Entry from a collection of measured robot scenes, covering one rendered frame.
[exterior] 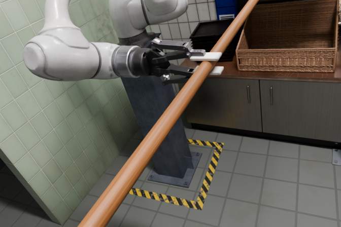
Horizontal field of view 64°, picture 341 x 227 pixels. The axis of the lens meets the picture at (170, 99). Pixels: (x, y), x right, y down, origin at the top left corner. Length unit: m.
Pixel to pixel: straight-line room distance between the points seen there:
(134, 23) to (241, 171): 1.20
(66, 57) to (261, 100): 1.45
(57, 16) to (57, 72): 0.14
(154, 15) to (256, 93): 0.88
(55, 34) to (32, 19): 1.07
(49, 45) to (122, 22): 0.77
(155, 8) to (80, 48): 0.70
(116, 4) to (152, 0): 0.18
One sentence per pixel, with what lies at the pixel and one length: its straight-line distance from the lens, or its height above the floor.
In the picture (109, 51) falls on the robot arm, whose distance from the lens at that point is 0.77.
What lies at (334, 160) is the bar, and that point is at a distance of 2.04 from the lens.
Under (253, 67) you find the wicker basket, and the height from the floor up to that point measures 0.61.
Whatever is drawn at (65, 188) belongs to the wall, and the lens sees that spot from 2.03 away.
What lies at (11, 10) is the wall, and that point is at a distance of 1.70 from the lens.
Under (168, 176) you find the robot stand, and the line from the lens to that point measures 2.01.
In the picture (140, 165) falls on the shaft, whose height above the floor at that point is 1.20.
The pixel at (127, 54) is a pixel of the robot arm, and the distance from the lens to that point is 0.73.
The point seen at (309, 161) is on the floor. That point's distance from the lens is 2.03.
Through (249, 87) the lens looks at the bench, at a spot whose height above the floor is 0.48.
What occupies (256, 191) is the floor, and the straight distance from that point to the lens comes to 1.85.
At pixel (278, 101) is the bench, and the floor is 0.39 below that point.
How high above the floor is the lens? 1.50
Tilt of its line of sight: 33 degrees down
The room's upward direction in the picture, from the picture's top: 16 degrees counter-clockwise
